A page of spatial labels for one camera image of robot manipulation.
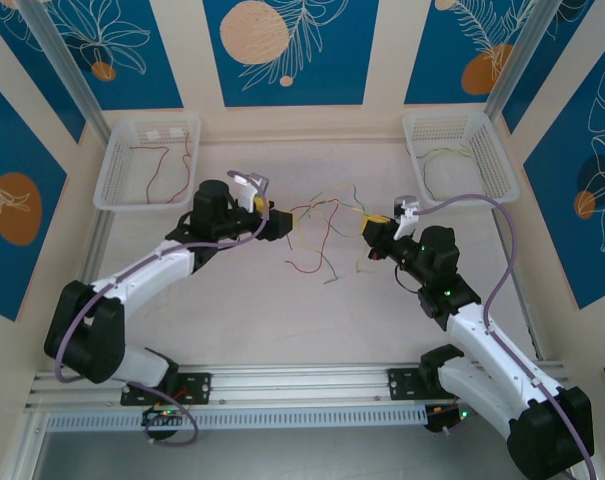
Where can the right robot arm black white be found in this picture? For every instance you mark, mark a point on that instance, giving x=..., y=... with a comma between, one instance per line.
x=482, y=340

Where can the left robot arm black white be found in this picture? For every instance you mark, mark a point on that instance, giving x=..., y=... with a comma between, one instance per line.
x=147, y=265

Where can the white plastic basket plain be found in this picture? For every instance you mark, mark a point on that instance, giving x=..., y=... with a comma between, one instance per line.
x=452, y=175

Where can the white plastic basket with stickers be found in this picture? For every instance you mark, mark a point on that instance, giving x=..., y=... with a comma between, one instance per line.
x=127, y=175

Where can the small controller circuit board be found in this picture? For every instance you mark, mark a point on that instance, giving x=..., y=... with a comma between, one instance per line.
x=164, y=415
x=439, y=421

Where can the grey metal panel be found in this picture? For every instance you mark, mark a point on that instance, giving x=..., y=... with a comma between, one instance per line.
x=302, y=457

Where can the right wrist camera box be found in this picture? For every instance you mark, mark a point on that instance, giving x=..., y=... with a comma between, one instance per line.
x=404, y=205

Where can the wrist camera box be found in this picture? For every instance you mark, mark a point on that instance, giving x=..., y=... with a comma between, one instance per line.
x=244, y=180
x=404, y=205

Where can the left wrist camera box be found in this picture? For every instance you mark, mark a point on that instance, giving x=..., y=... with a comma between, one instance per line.
x=244, y=180

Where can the aluminium back rail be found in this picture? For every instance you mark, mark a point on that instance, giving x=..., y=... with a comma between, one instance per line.
x=302, y=139

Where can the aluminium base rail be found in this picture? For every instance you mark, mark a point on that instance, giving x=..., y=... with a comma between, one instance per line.
x=302, y=380

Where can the aluminium corner post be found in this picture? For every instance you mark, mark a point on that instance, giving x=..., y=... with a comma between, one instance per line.
x=67, y=70
x=517, y=55

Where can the aluminium frame leg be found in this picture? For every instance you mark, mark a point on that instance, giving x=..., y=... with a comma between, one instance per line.
x=24, y=450

